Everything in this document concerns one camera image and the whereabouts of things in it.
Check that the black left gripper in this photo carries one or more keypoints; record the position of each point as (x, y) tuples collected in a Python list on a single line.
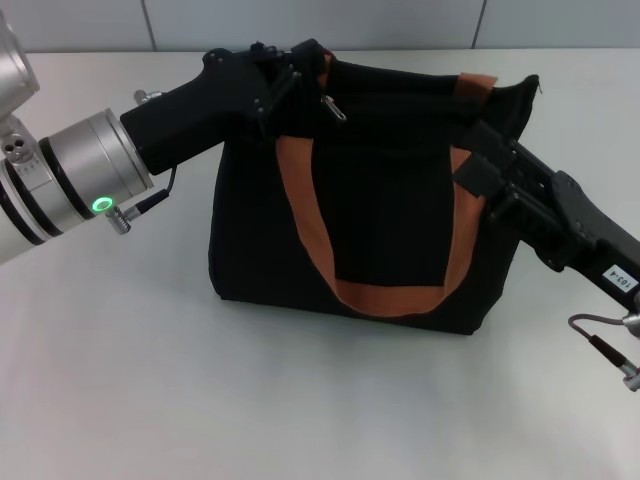
[(200, 115)]

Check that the silver metal zipper pull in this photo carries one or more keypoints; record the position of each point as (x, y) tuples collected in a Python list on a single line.
[(334, 107)]

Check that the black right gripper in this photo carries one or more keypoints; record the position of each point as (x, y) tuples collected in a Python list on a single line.
[(595, 245)]

